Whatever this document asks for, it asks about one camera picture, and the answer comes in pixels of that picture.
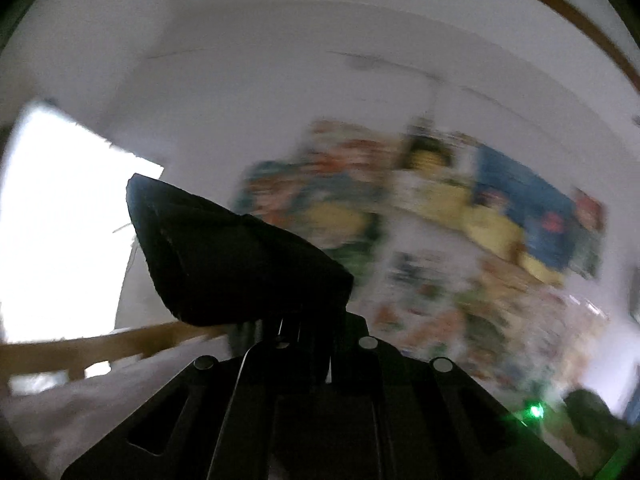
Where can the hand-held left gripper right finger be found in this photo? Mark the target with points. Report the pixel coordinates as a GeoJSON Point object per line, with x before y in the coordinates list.
{"type": "Point", "coordinates": [356, 357]}

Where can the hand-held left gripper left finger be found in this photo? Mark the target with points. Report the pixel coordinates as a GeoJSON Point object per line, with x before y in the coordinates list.
{"type": "Point", "coordinates": [265, 362]}

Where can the black garment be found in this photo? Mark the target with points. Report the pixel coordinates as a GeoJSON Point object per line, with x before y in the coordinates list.
{"type": "Point", "coordinates": [235, 260]}

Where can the dark green garment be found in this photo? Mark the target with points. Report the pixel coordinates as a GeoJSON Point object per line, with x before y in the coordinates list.
{"type": "Point", "coordinates": [592, 422]}

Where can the pale pink blanket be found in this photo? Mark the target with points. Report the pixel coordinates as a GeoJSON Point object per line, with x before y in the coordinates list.
{"type": "Point", "coordinates": [75, 410]}

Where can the bright window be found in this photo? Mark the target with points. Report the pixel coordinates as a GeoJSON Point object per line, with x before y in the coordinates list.
{"type": "Point", "coordinates": [55, 225]}

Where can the group of colourful wall drawings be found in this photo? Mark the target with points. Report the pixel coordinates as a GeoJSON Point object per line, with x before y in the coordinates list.
{"type": "Point", "coordinates": [450, 240]}

